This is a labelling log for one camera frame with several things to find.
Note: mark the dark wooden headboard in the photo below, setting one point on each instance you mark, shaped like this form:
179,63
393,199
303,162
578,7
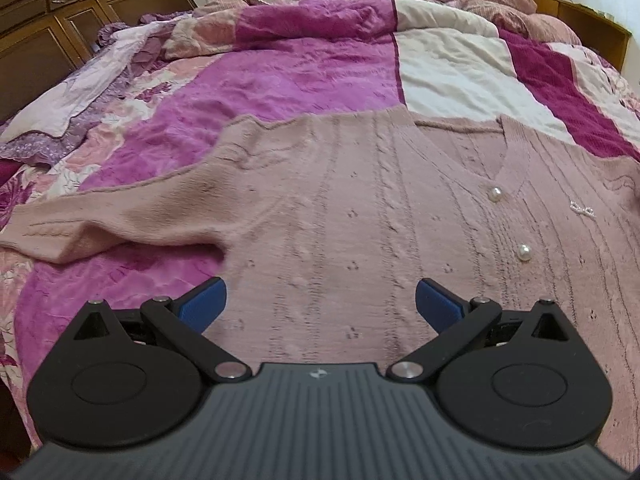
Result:
43,41

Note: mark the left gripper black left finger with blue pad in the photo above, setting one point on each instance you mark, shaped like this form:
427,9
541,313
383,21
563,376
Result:
120,378

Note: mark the lavender floral pillow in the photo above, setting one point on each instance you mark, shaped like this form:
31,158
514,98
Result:
57,122

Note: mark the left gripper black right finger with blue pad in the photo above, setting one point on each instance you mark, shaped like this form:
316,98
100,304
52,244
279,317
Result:
517,379

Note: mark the purple white patchwork quilt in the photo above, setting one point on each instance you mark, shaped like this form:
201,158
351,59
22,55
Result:
276,63

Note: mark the pink knit cardigan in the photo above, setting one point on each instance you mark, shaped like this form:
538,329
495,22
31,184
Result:
328,222

